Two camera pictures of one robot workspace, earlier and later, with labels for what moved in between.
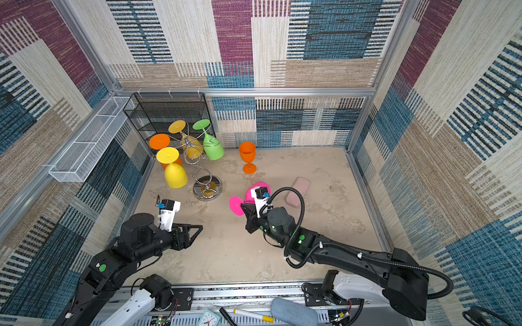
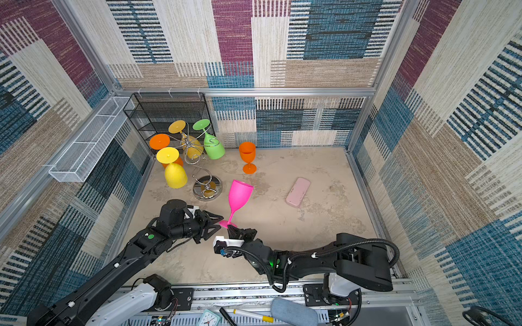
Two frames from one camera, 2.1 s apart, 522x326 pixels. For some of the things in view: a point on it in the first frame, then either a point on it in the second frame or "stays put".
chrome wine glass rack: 206,187 stays put
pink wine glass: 236,202 to 239,194
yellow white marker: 266,318 stays put
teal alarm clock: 209,318 stays put
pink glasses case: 302,185 stays put
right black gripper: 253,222 to 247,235
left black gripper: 186,241 to 204,220
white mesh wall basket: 74,164 stays put
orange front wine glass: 247,151 stays put
